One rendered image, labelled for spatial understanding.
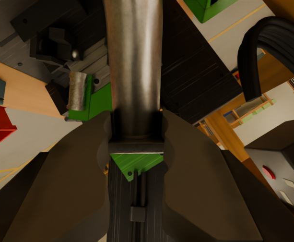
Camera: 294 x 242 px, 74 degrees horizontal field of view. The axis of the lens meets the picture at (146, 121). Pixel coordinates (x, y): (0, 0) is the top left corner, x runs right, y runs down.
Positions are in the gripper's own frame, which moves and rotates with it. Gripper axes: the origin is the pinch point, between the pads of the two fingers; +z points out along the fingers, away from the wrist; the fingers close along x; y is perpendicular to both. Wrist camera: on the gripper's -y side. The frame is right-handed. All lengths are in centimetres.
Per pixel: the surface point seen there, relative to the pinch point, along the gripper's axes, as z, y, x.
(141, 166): 21.4, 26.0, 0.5
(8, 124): 48, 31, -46
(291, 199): 12.9, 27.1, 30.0
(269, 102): 716, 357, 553
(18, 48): 35.0, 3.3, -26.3
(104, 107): 27.3, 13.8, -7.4
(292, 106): 733, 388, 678
